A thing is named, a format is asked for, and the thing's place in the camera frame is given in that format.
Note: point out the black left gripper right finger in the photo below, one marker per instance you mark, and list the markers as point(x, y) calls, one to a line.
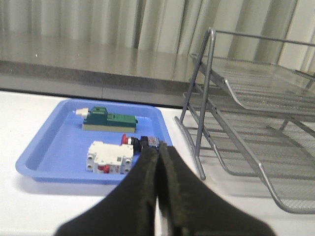
point(193, 209)

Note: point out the silver mesh tray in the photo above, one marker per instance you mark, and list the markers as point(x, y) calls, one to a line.
point(264, 87)
point(242, 140)
point(291, 195)

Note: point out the red emergency stop push button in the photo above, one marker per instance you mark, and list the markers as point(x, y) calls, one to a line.
point(143, 142)

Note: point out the grey stone counter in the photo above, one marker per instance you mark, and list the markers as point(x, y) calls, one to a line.
point(78, 68)

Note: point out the silver wire rack frame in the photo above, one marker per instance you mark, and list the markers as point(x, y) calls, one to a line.
point(200, 81)

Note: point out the white circuit breaker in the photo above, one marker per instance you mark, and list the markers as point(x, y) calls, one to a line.
point(109, 158)

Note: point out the blue plastic tray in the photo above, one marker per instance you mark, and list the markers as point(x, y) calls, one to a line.
point(58, 152)

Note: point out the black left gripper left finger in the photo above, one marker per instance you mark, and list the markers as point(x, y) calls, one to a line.
point(129, 210)

